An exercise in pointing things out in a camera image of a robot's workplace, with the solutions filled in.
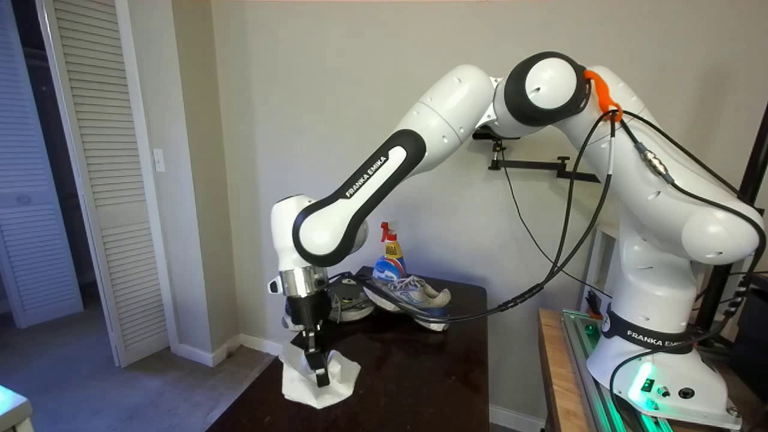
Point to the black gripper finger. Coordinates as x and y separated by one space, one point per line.
301 343
321 364

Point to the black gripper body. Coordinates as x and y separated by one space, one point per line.
306 316

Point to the white paper napkin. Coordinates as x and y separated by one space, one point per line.
301 393

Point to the grey blue running shoe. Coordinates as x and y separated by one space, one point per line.
349 301
411 299

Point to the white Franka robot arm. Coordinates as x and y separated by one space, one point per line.
664 255

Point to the blue orange spray bottle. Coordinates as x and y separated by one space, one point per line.
393 252

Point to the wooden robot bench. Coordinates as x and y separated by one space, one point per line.
561 375

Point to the white louvred closet door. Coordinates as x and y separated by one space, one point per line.
33 240
103 159

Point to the small dark device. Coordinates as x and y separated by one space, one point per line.
599 304

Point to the white framed panel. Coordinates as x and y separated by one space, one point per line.
592 255

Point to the white nightstand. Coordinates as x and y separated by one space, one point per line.
12 409

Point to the black equipment box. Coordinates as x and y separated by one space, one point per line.
751 337

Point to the white light switch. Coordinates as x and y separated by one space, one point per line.
160 159

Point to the black bar camera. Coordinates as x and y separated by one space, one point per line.
486 137

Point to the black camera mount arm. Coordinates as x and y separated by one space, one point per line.
543 167

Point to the black metal post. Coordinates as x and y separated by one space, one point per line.
756 159

